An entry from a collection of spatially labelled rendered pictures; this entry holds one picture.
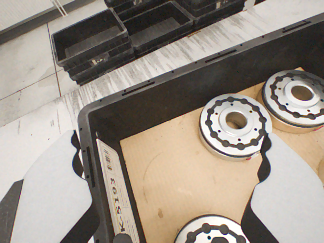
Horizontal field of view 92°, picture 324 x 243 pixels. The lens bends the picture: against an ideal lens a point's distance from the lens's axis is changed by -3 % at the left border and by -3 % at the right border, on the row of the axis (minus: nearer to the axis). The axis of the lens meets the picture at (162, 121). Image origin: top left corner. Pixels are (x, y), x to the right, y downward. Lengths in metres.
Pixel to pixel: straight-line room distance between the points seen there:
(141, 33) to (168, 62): 0.76
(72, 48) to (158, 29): 0.59
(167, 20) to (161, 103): 1.17
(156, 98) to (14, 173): 0.49
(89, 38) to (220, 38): 0.85
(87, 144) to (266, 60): 0.28
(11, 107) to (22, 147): 1.54
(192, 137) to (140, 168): 0.10
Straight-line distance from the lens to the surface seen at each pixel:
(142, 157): 0.27
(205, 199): 0.26
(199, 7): 1.14
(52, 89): 1.93
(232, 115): 0.28
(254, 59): 0.28
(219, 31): 0.68
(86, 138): 0.20
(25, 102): 2.06
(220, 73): 0.25
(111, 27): 1.25
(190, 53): 0.59
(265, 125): 0.27
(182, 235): 0.23
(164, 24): 1.34
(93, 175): 0.20
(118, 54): 1.02
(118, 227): 0.19
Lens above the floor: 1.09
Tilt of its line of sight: 62 degrees down
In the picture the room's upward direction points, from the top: 19 degrees counter-clockwise
